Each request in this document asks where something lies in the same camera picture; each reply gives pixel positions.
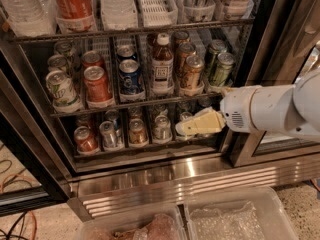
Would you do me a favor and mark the front red soda can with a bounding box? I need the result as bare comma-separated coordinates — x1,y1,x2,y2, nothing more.
84,66,114,108

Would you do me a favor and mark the glass fridge door right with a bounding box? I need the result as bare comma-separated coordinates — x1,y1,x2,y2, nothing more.
232,0,320,167

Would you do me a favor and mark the clear plastic bin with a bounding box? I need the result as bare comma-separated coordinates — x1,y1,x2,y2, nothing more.
73,204,187,240
184,187,299,240

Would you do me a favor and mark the orange cable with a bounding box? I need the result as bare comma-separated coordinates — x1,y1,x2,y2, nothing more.
0,172,38,240

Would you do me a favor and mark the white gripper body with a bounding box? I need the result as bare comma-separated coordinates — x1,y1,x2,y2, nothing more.
220,85,260,133

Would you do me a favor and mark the brown tea bottle white cap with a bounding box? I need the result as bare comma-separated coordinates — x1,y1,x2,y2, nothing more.
151,33,174,94

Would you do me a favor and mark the bottom silver can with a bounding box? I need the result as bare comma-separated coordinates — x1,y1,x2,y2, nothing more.
99,121,123,150

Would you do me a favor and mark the empty white shelf tray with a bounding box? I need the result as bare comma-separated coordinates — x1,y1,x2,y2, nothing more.
138,0,178,27

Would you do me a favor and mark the right clear plastic bin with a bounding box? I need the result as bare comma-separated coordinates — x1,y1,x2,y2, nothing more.
184,187,299,240

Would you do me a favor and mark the middle 7up can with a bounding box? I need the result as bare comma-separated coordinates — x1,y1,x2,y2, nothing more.
47,54,70,74

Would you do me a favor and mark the front green ginger ale can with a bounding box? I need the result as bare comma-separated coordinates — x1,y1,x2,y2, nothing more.
208,52,235,92

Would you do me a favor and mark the clear bottle red label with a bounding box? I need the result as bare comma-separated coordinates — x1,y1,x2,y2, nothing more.
100,0,138,30

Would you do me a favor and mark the bottom red soda can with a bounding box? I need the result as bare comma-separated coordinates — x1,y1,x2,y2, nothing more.
74,126,99,155

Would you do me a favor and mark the blue pepsi can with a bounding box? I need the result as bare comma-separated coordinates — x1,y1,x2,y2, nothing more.
119,59,145,102
116,45,138,62

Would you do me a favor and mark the clear water bottle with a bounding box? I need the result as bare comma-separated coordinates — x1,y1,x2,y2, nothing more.
1,0,57,37

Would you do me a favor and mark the rear blue pepsi can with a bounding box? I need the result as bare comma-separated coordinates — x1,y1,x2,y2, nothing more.
116,45,138,62

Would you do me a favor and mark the striped tall can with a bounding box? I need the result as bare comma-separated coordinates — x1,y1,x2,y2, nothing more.
183,0,215,22

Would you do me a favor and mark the bottom green can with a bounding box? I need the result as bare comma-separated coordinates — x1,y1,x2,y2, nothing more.
176,111,193,141

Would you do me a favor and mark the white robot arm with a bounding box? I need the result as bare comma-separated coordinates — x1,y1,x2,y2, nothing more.
175,69,320,142

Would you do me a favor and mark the bottom gold can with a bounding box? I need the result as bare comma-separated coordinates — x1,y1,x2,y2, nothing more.
129,119,148,147

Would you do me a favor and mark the rear red soda can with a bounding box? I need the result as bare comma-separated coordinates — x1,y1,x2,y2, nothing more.
81,50,105,68

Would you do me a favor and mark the red coca-cola bottle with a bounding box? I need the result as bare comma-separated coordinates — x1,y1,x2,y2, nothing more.
56,0,95,33

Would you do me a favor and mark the rear green ginger ale can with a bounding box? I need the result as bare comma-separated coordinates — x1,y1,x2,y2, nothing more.
205,39,228,76

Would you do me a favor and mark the front gold soda can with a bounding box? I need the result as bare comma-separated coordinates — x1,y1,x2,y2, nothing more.
179,55,205,96

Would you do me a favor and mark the front blue pepsi can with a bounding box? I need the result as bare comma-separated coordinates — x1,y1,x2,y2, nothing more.
119,59,145,102

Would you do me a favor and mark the red soda can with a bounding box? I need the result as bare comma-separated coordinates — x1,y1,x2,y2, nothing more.
81,50,105,68
84,66,114,108
74,126,99,155

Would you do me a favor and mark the gold soda can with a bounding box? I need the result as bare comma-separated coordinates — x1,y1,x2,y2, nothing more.
175,42,197,78
179,55,205,96

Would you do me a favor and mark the left clear plastic bin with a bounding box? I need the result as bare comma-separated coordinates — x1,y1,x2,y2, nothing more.
73,204,187,240

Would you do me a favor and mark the front green 7up can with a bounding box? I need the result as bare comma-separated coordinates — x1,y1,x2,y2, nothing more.
46,70,82,113

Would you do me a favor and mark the rear gold soda can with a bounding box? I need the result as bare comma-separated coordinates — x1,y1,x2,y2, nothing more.
175,42,197,78

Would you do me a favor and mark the steel fridge base grille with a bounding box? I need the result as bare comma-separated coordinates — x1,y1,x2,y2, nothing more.
67,151,320,221

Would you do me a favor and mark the green ginger ale can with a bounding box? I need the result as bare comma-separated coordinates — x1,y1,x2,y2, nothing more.
205,39,228,76
208,52,235,92

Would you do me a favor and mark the bottom pale can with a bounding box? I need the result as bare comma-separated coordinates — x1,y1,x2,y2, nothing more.
152,115,172,143

